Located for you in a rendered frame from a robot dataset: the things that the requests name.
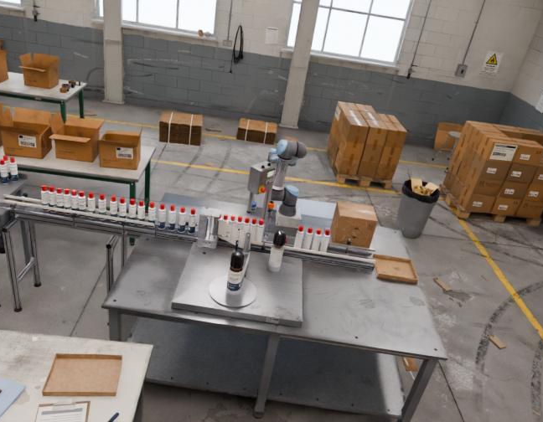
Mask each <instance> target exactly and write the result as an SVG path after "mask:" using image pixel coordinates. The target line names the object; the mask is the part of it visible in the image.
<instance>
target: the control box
mask: <svg viewBox="0 0 543 422"><path fill-rule="evenodd" d="M267 163H268V162H266V161H264V162H261V163H258V164H256V165H253V166H251V170H250V176H249V182H248V188H247V190H248V191H250V192H252V193H254V194H256V195H258V194H260V193H261V189H262V188H265V189H266V191H267V190H269V189H272V183H273V181H272V183H268V184H267V185H265V183H266V180H267V179H269V178H274V176H271V177H269V178H266V175H267V171H269V170H272V169H273V168H276V167H275V166H274V165H271V166H270V167H268V166H267ZM262 165H264V166H265V169H261V166H262Z"/></svg>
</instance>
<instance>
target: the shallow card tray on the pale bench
mask: <svg viewBox="0 0 543 422"><path fill-rule="evenodd" d="M121 370H122V355H114V354H87V353H56V354H55V356H54V360H53V362H52V365H51V368H50V370H49V374H48V377H47V378H46V381H45V383H44V386H43V389H42V395H43V396H116V391H117V387H118V383H119V378H120V374H121Z"/></svg>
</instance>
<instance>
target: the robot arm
mask: <svg viewBox="0 0 543 422"><path fill-rule="evenodd" d="M307 153H308V149H307V147H306V146H305V145H304V144H303V143H301V142H294V141H288V140H280V141H279V142H278V144H277V149H273V148H272V149H271V150H270V151H269V155H268V158H267V162H270V161H271V159H272V160H277V165H276V166H277V167H276V171H275V174H274V179H273V184H272V190H271V199H270V200H274V201H282V204H281V206H280V207H279V209H278V212H279V213H280V214H282V215H284V216H287V217H293V216H295V215H296V213H297V210H296V204H297V198H298V194H299V190H298V189H297V188H296V187H294V186H292V185H287V186H286V187H285V188H284V186H283V182H284V178H285V175H286V171H287V166H291V167H295V166H296V164H297V161H298V160H299V159H300V158H304V157H305V156H306V155H307Z"/></svg>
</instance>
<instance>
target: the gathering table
mask: <svg viewBox="0 0 543 422"><path fill-rule="evenodd" d="M18 180H19V181H18V182H17V183H13V182H12V180H9V184H7V185H2V181H1V180H0V199H4V200H9V199H10V198H6V197H4V196H3V195H4V194H7V195H14V194H15V193H16V194H17V196H18V197H22V196H23V187H24V186H25V185H26V184H27V183H28V175H27V174H24V173H19V172H18ZM0 203H1V202H0ZM20 225H21V231H22V238H23V250H24V257H25V263H26V266H27V265H28V263H29V262H30V260H31V255H30V248H29V241H28V229H27V222H26V221H22V220H20ZM0 306H1V305H0Z"/></svg>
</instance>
